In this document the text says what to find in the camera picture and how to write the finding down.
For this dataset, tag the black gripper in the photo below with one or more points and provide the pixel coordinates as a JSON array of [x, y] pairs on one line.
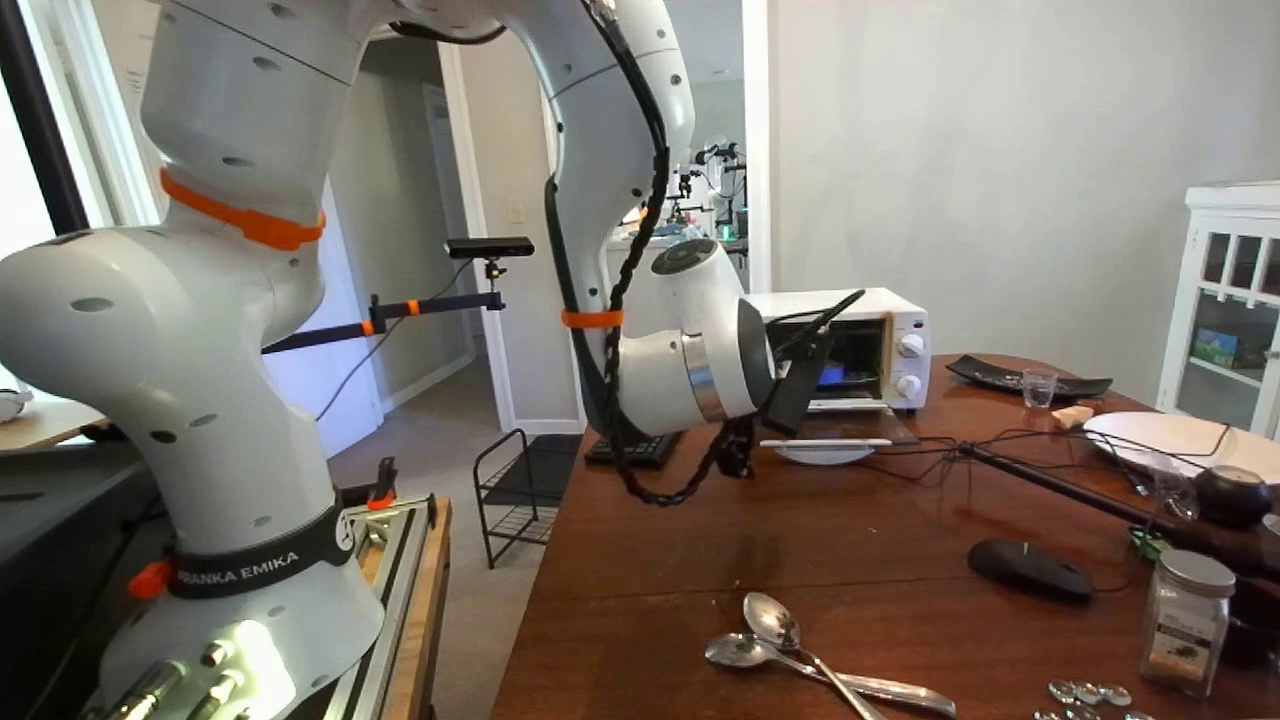
[[800, 370]]

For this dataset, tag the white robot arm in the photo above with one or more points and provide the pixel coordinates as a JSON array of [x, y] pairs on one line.
[[166, 324]]

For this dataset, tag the white toaster oven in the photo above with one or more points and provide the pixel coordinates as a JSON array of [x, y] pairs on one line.
[[880, 353]]

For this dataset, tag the dark tray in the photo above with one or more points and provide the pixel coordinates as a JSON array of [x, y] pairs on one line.
[[1005, 378]]

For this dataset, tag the metal spoon upper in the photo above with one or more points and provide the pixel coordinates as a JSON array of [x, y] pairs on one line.
[[782, 635]]

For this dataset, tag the small drinking glass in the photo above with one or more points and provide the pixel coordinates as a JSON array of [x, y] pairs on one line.
[[1038, 388]]

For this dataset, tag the black computer mouse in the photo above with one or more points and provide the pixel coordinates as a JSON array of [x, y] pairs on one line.
[[1031, 570]]

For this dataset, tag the white plate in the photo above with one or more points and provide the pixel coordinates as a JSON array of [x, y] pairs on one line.
[[1181, 445]]

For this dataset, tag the white cabinet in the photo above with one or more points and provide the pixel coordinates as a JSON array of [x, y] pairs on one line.
[[1221, 353]]

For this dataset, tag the glass spice jar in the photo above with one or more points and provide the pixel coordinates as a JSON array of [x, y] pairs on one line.
[[1185, 623]]

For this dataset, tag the black wire rack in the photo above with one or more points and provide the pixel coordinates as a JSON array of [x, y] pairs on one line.
[[516, 479]]

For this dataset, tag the black camera on stand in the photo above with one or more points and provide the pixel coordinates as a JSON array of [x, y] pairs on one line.
[[491, 246]]

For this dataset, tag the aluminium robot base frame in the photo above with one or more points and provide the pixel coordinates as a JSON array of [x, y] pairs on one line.
[[406, 551]]

